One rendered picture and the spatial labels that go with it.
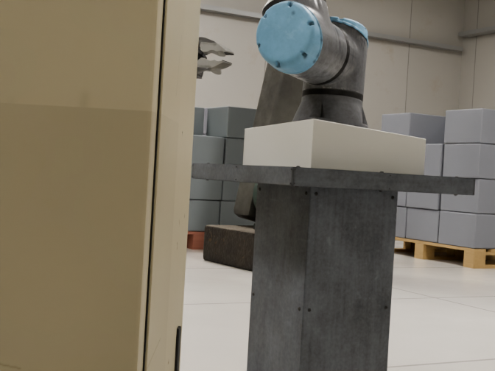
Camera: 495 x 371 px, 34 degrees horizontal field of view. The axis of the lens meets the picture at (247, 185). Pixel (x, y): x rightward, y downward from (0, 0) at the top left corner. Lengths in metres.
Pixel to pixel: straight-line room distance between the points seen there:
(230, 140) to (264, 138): 4.23
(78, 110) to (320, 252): 1.12
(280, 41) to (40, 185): 1.07
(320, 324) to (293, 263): 0.15
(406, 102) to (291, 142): 10.45
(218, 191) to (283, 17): 4.39
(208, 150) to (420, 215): 1.74
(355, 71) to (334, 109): 0.11
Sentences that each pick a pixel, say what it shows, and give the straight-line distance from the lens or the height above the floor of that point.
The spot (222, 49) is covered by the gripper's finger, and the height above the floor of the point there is 0.89.
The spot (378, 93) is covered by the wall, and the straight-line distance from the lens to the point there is 11.97.
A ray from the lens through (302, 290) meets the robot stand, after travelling 1.86.
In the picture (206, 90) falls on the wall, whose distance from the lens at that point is 10.55.
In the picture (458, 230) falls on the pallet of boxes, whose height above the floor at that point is 0.26.
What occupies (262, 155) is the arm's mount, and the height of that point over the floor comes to 0.63.
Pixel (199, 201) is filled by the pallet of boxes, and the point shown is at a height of 0.36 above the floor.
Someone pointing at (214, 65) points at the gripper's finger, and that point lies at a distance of 2.05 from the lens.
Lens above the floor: 0.58
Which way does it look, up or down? 1 degrees down
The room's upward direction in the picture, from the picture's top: 3 degrees clockwise
